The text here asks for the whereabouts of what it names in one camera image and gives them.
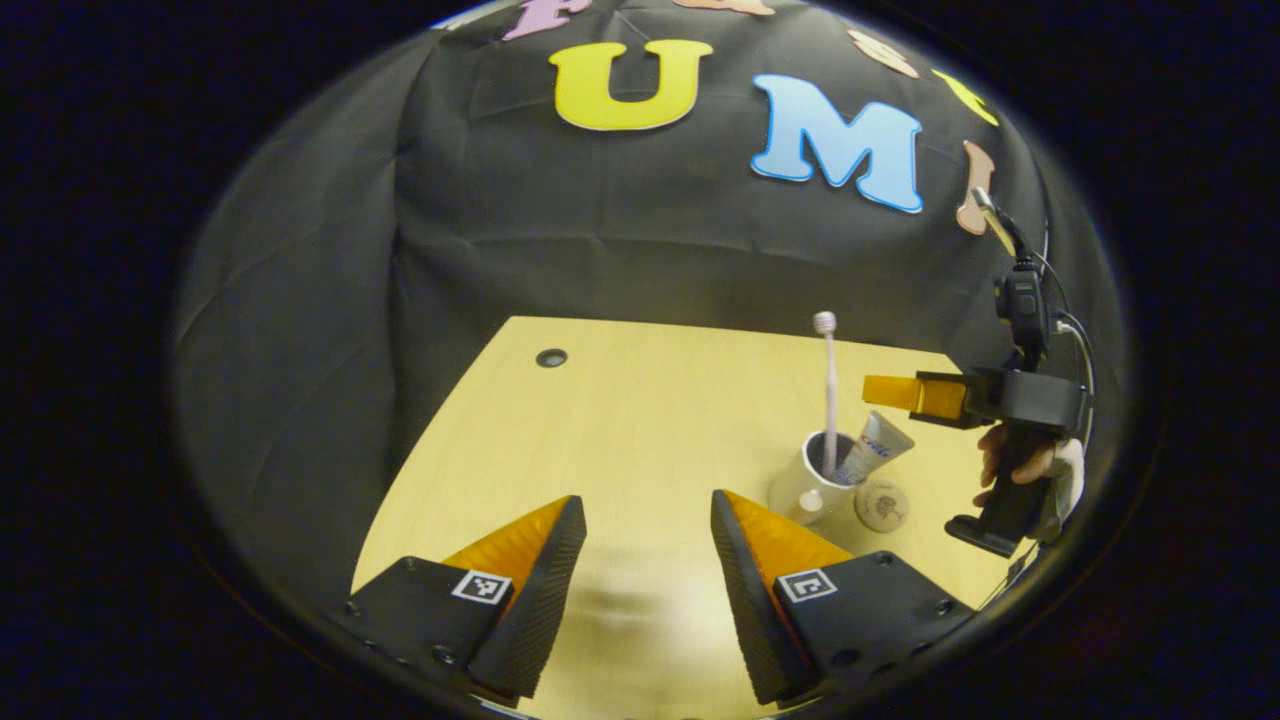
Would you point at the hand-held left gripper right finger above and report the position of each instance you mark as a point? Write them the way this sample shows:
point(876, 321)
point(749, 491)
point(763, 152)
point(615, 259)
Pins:
point(750, 600)

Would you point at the black desktop hole cap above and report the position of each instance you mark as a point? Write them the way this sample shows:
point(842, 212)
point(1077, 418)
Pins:
point(551, 357)

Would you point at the pink toothbrush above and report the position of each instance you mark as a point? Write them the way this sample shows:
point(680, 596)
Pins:
point(829, 400)

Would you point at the light wooden desktop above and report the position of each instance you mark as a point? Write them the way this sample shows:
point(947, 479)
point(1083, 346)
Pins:
point(620, 420)

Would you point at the round wooden coaster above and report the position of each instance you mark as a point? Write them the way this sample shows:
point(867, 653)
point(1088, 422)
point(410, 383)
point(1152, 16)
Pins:
point(882, 505)

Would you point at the white toothpaste tube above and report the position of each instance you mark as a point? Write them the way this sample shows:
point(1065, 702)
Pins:
point(880, 445)

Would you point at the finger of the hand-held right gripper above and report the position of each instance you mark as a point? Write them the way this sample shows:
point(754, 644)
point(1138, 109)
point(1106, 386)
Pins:
point(930, 398)

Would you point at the black backdrop cloth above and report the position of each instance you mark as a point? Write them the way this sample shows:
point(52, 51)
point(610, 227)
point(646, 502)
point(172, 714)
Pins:
point(600, 220)

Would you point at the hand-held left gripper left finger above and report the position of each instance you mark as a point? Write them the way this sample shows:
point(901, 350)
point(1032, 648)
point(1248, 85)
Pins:
point(545, 600)

